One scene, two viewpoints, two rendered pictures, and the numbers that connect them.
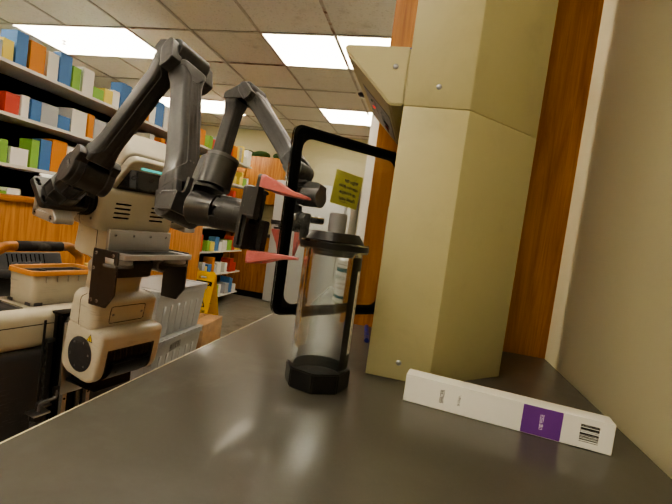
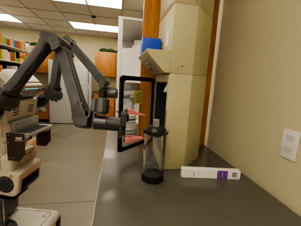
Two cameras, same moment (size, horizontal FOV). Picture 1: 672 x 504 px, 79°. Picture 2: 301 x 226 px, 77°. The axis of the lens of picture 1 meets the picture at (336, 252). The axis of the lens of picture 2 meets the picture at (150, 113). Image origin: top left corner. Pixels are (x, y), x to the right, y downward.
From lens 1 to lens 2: 0.39 m
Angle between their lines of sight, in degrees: 23
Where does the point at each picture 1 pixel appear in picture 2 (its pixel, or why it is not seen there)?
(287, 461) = (173, 212)
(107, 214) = (10, 114)
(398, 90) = (167, 67)
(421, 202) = (178, 108)
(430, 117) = (179, 77)
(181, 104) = (70, 71)
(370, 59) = (156, 54)
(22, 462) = not seen: outside the picture
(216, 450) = (152, 216)
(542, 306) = (202, 127)
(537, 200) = not seen: hidden behind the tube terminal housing
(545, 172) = not seen: hidden behind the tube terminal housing
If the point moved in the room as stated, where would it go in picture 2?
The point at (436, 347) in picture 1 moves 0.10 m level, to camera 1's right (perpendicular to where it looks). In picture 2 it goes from (185, 155) to (201, 154)
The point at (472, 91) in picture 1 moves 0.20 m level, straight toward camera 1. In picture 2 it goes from (192, 67) to (211, 64)
